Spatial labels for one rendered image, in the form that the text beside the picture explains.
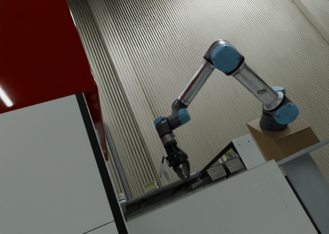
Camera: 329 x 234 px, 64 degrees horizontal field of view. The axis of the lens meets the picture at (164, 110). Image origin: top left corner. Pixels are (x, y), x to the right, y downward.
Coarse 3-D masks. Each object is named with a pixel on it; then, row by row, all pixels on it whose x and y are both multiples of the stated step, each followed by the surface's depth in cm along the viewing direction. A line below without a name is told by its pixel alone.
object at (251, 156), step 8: (248, 136) 115; (240, 144) 112; (248, 144) 113; (240, 152) 111; (248, 152) 111; (256, 152) 112; (248, 160) 110; (256, 160) 110; (264, 160) 111; (248, 168) 108
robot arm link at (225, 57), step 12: (216, 48) 119; (228, 48) 115; (216, 60) 118; (228, 60) 117; (240, 60) 119; (228, 72) 122; (240, 72) 122; (252, 72) 123; (252, 84) 124; (264, 84) 125; (264, 96) 126; (276, 96) 127; (264, 108) 133; (276, 108) 127; (288, 108) 126; (276, 120) 130; (288, 120) 129
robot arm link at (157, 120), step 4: (164, 116) 141; (156, 120) 139; (160, 120) 138; (164, 120) 138; (156, 124) 139; (160, 124) 138; (164, 124) 137; (156, 128) 139; (160, 128) 137; (164, 128) 137; (168, 128) 137; (160, 132) 137; (164, 132) 136; (168, 132) 136; (172, 132) 138; (160, 136) 137
